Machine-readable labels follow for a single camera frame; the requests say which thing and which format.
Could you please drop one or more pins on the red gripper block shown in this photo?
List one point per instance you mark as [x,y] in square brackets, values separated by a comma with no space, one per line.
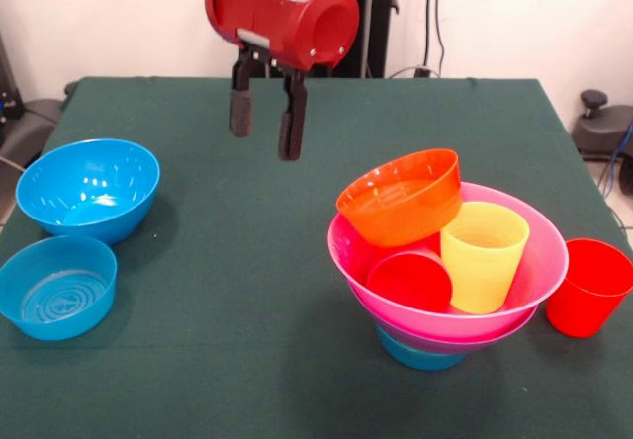
[282,19]

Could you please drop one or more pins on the orange bowl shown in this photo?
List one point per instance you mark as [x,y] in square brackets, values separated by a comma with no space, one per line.
[400,211]

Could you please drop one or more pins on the large blue bowl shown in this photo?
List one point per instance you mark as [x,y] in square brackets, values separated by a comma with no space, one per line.
[89,192]

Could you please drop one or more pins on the crimson cup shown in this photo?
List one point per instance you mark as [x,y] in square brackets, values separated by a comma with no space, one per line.
[410,283]

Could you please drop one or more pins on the yellow cup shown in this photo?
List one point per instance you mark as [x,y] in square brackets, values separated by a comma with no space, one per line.
[482,271]

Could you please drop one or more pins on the small blue bowl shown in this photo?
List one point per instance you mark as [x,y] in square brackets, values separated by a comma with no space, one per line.
[425,361]
[57,290]

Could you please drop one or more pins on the large pink bowl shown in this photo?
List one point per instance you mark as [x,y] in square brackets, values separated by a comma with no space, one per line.
[539,261]

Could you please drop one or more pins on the dark grey stand base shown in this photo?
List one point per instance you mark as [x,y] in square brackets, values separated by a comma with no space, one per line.
[29,127]
[608,127]

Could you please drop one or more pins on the dark green tablecloth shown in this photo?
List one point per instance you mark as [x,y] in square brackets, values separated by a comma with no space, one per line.
[222,360]

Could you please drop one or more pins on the red cup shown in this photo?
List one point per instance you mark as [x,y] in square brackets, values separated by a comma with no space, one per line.
[588,305]

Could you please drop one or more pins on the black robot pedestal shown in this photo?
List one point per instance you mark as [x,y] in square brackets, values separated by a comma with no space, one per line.
[376,24]

